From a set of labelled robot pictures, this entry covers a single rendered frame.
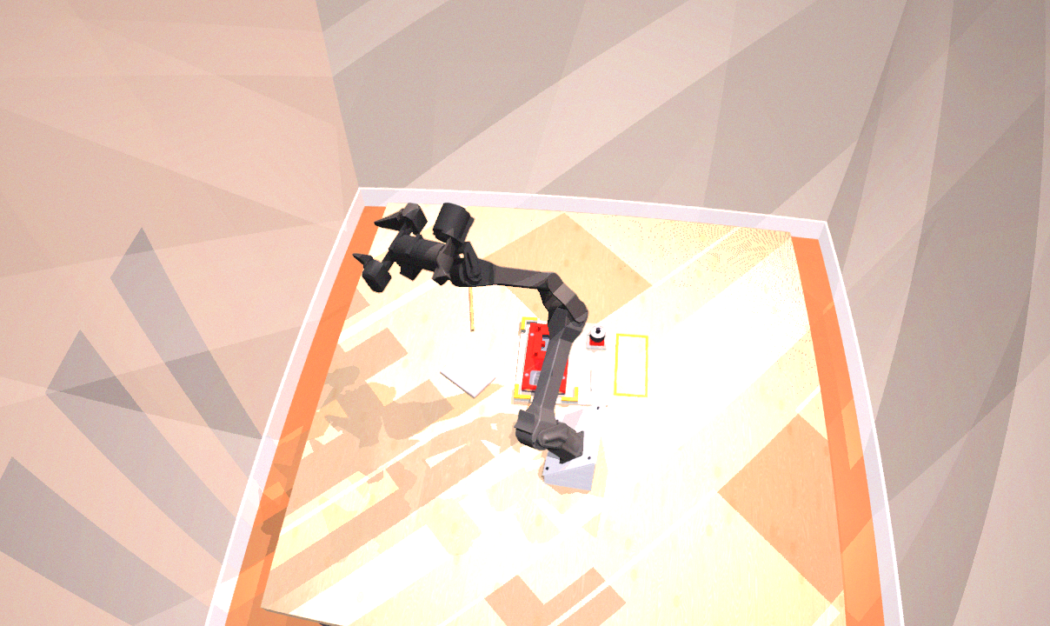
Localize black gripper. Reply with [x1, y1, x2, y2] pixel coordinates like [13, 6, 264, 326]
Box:
[352, 203, 428, 294]

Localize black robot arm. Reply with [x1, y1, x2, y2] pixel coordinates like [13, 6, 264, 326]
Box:
[399, 203, 589, 464]

